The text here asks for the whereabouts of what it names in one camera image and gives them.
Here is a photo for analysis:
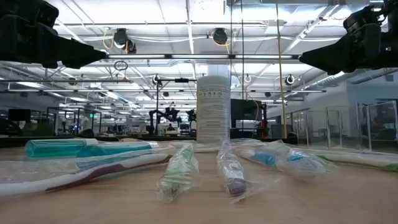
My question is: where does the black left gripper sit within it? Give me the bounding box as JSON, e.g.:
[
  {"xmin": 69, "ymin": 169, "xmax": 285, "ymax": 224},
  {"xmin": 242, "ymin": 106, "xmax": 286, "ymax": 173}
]
[{"xmin": 0, "ymin": 26, "xmax": 106, "ymax": 70}]

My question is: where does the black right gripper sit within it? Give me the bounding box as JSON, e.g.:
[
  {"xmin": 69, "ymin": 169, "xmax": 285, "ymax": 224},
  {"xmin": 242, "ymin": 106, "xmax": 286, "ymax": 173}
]
[{"xmin": 300, "ymin": 23, "xmax": 398, "ymax": 76}]

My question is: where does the teal mouthwash bottle white cap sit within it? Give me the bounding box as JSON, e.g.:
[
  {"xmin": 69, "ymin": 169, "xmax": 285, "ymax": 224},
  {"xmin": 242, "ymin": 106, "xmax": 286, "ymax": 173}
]
[
  {"xmin": 24, "ymin": 138, "xmax": 99, "ymax": 159},
  {"xmin": 76, "ymin": 141, "xmax": 160, "ymax": 158}
]

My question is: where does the green white toothbrush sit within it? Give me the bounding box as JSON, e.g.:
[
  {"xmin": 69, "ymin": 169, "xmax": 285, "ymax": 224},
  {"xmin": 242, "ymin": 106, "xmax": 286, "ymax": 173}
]
[
  {"xmin": 310, "ymin": 148, "xmax": 398, "ymax": 172},
  {"xmin": 156, "ymin": 142, "xmax": 200, "ymax": 203}
]

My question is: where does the blue white toothbrush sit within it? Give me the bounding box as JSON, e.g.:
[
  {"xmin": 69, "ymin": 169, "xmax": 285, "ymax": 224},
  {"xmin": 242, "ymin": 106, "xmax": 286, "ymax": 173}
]
[{"xmin": 233, "ymin": 139, "xmax": 338, "ymax": 177}]

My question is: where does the distant black robot station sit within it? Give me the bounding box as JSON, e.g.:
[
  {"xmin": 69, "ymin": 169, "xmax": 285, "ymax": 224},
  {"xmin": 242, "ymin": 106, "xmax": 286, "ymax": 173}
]
[{"xmin": 148, "ymin": 77, "xmax": 198, "ymax": 138}]

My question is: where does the clear plastic bag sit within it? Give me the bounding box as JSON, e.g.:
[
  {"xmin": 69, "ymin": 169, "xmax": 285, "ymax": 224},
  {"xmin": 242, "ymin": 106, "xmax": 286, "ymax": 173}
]
[{"xmin": 292, "ymin": 100, "xmax": 398, "ymax": 154}]

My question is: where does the black monitor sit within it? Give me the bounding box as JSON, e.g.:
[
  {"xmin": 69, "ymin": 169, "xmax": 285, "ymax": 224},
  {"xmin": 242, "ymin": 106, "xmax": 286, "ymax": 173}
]
[{"xmin": 7, "ymin": 108, "xmax": 32, "ymax": 123}]

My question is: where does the red cart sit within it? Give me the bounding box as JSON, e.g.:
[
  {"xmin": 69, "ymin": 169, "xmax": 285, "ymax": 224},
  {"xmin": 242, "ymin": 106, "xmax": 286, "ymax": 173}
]
[{"xmin": 256, "ymin": 119, "xmax": 270, "ymax": 139}]

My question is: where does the black cabinet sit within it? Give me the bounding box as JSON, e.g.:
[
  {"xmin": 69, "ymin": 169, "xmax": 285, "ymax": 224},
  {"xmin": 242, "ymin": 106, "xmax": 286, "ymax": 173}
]
[{"xmin": 230, "ymin": 98, "xmax": 267, "ymax": 139}]

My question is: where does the white wipes canister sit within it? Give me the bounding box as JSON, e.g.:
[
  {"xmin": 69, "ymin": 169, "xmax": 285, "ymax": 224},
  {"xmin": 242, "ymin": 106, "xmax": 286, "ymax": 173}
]
[{"xmin": 196, "ymin": 64, "xmax": 231, "ymax": 144}]

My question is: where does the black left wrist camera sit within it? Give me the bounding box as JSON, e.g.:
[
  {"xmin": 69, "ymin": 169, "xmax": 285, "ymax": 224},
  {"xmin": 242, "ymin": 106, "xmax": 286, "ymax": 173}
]
[{"xmin": 0, "ymin": 0, "xmax": 60, "ymax": 32}]

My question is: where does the black hanging cable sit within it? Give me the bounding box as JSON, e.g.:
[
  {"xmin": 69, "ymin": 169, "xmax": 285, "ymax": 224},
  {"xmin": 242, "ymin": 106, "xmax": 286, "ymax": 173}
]
[
  {"xmin": 241, "ymin": 0, "xmax": 246, "ymax": 100},
  {"xmin": 229, "ymin": 0, "xmax": 234, "ymax": 77}
]

